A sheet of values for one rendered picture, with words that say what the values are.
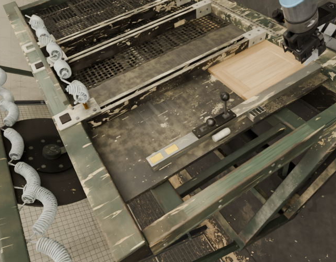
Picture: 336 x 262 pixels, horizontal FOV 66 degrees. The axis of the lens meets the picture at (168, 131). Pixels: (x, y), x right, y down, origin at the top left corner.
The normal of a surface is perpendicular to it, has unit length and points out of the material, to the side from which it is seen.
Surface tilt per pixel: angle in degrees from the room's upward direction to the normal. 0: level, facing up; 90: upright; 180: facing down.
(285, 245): 0
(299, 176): 0
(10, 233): 90
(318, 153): 0
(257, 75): 60
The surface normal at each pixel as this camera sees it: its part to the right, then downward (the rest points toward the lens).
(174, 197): -0.11, -0.63
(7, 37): 0.51, 0.64
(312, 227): -0.79, 0.09
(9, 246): 0.33, -0.78
